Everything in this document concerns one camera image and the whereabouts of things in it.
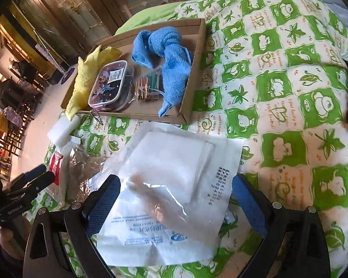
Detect red white labelled packet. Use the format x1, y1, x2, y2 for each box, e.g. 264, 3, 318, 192
48, 136, 82, 186

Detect white gauze packet printed date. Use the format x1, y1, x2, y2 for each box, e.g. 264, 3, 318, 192
88, 122, 243, 267

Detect person's left hand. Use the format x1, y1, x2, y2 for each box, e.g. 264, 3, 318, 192
0, 227, 24, 260

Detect white sponge block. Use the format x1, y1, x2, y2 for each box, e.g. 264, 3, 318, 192
47, 114, 81, 148

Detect clear crinkled plastic bag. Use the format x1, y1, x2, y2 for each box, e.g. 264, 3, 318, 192
66, 146, 107, 203

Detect wooden chairs in background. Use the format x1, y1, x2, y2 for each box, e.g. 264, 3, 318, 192
0, 62, 44, 180

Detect yellow towel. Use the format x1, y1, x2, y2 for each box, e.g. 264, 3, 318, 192
65, 45, 122, 122

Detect cartoon print plastic case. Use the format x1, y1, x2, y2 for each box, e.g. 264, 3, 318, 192
88, 60, 134, 112

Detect pack of coloured sticks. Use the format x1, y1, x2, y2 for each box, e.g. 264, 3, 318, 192
135, 66, 164, 101

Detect dark wooden glass door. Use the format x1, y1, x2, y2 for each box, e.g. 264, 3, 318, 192
10, 0, 175, 61

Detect blue towel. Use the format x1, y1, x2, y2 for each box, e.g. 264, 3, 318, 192
131, 26, 193, 117

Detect green white patterned quilt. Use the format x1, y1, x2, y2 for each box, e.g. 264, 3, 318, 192
23, 0, 348, 278

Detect shallow cardboard box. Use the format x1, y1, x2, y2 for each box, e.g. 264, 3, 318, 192
60, 18, 207, 126

